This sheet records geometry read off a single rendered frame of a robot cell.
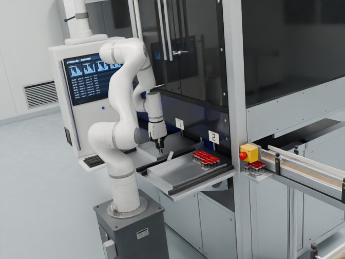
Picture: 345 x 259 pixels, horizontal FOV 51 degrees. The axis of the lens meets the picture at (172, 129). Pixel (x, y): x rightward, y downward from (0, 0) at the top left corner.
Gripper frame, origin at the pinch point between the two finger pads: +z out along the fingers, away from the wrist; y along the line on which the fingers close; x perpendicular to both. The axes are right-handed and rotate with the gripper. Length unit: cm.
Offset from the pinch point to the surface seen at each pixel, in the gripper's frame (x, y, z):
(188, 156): 13.8, -10.4, 6.7
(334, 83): 45, -98, -22
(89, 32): -60, 9, -65
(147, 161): -1.8, 8.5, 8.0
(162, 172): 17.7, 9.9, 7.8
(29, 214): -158, 66, 96
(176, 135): -20.3, -24.0, 6.8
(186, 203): -11, -20, 53
